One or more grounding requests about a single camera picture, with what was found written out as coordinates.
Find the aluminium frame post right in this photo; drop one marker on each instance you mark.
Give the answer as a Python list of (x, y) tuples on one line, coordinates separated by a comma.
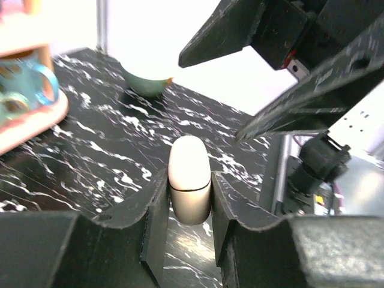
[(102, 26)]

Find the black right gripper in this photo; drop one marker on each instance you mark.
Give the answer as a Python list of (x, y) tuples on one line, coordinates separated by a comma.
[(298, 36)]

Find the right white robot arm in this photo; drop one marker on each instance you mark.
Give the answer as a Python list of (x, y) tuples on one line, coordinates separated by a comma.
[(320, 160)]

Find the light blue butterfly mug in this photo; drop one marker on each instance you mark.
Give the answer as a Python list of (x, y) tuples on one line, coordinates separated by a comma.
[(23, 73)]

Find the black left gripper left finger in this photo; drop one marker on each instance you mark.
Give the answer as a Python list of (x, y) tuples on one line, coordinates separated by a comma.
[(122, 247)]

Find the white earbud charging case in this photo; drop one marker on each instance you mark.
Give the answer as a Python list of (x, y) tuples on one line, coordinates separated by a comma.
[(189, 173)]

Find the pink three-tier shelf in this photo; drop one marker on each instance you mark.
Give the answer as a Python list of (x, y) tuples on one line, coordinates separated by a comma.
[(30, 25)]

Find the teal glazed ceramic mug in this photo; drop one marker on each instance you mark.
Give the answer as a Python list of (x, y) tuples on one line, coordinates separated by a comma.
[(13, 106)]

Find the cream ceramic bowl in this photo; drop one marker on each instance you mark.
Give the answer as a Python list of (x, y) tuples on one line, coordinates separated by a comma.
[(145, 79)]

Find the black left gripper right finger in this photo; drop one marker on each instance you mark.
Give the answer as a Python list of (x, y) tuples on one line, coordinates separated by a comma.
[(254, 248)]

